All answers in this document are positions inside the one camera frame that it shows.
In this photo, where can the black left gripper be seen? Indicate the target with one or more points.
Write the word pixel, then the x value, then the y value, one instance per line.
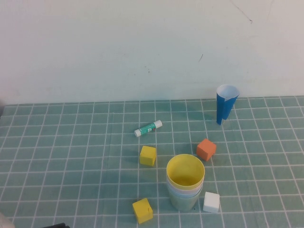
pixel 58 226

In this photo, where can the light blue plastic cup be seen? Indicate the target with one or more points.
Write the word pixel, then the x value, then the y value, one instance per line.
pixel 185 195

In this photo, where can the pink plastic cup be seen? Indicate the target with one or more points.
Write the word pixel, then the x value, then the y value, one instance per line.
pixel 184 189

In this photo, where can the yellow plastic cup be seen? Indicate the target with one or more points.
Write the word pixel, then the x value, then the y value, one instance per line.
pixel 185 166

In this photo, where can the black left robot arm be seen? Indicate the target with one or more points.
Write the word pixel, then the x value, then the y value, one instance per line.
pixel 4 222

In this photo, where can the teal grid tablecloth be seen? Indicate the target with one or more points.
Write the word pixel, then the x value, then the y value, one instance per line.
pixel 71 142

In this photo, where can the yellow foam cube with notch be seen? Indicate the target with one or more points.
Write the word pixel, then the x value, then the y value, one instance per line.
pixel 142 211

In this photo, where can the plain yellow foam cube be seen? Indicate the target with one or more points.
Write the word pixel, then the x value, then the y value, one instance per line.
pixel 147 155

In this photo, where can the green plastic cup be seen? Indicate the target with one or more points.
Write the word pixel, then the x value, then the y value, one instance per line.
pixel 183 204

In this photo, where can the green white glue stick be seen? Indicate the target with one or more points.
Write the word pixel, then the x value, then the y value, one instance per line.
pixel 147 128

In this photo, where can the white foam cube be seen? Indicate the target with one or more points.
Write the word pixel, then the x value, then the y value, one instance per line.
pixel 211 202

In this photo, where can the orange foam cube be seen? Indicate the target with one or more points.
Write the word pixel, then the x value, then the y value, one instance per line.
pixel 206 149

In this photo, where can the blue paper cone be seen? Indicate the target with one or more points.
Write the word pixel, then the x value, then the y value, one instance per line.
pixel 224 109

